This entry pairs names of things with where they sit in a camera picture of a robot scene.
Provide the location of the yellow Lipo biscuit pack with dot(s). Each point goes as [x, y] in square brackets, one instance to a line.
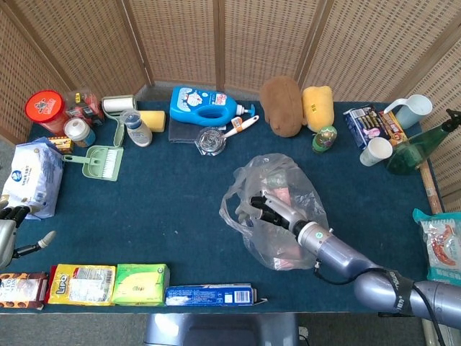
[79, 284]

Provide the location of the blue detergent pump bottle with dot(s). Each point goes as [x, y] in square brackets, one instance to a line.
[187, 106]

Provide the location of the green spray bottle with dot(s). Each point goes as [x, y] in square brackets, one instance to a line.
[414, 151]

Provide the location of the clear box with red contents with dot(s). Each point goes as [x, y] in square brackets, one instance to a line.
[84, 106]

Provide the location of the grey robot torso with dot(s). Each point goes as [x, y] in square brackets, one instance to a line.
[219, 329]

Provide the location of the jar with white lid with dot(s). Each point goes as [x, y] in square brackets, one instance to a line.
[77, 131]

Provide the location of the brown cookie box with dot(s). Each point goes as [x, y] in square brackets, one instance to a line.
[19, 290]

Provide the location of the yellow sponge block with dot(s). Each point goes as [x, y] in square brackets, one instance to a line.
[155, 120]

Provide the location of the white paper cup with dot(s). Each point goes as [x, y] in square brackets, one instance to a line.
[376, 151]

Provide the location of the red lidded canister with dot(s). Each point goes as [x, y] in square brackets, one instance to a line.
[45, 106]

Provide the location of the small yellow red box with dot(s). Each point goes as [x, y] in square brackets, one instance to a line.
[61, 145]

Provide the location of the grey folded cloth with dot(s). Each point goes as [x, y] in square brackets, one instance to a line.
[178, 131]

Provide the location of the yellow plush toy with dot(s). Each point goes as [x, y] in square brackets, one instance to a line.
[318, 106]

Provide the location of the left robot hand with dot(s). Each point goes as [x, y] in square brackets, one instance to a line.
[7, 238]

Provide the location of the teal sausage snack bag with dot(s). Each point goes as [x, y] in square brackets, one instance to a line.
[441, 245]

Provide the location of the blue toothpaste box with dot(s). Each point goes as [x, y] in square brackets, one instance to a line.
[209, 295]

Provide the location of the green lint roller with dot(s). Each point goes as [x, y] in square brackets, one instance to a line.
[119, 104]

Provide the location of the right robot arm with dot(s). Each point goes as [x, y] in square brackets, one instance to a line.
[345, 259]

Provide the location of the wicker folding screen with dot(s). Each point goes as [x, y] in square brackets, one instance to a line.
[180, 36]

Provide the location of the white bottle with blue cap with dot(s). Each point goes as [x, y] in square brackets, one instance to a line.
[138, 131]

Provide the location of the white blue flour bag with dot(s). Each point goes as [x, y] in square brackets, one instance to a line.
[34, 176]

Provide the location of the clear plastic shopping bag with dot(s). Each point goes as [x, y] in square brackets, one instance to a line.
[299, 187]

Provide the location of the green plastic dustpan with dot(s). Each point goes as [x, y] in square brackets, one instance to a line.
[91, 162]

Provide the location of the green brush with white bristles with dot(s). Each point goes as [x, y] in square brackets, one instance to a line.
[109, 164]

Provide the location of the green decorated egg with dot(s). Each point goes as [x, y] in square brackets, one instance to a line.
[325, 138]

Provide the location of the pink boxed item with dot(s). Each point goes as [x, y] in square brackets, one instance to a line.
[282, 194]
[286, 261]

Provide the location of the brown plush toy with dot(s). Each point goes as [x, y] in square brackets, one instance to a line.
[282, 104]

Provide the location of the blue carpet table cover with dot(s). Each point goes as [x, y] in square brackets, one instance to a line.
[162, 216]

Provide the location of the orange red snack pack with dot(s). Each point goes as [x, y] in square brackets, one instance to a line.
[394, 129]

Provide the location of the pale blue plastic jug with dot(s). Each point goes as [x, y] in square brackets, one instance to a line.
[414, 110]

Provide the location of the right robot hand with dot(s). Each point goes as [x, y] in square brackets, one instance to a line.
[284, 214]

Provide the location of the dark blue printed package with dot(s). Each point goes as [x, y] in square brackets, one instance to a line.
[362, 126]

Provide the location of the green tissue pack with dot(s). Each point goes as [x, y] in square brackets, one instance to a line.
[138, 284]

